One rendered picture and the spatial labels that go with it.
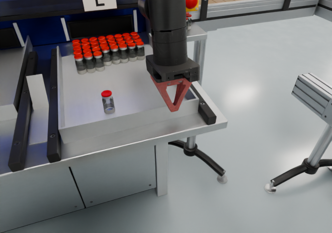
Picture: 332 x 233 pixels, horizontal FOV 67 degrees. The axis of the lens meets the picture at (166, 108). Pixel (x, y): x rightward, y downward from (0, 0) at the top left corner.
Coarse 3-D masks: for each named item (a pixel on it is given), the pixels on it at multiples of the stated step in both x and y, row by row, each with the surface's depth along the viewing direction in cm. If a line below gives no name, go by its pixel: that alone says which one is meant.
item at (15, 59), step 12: (12, 48) 73; (24, 48) 66; (0, 60) 67; (12, 60) 67; (24, 60) 62; (0, 72) 63; (12, 72) 63; (24, 72) 60; (0, 84) 58; (12, 84) 58; (0, 96) 55; (12, 96) 55; (0, 108) 47; (12, 108) 48; (0, 120) 49
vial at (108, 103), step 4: (104, 100) 48; (108, 100) 48; (112, 100) 48; (104, 104) 48; (108, 104) 48; (112, 104) 49; (104, 108) 49; (108, 108) 49; (112, 108) 49; (108, 112) 50; (112, 112) 50
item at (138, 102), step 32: (64, 64) 66; (128, 64) 66; (64, 96) 55; (96, 96) 55; (128, 96) 55; (160, 96) 55; (192, 96) 51; (64, 128) 42; (96, 128) 44; (128, 128) 47
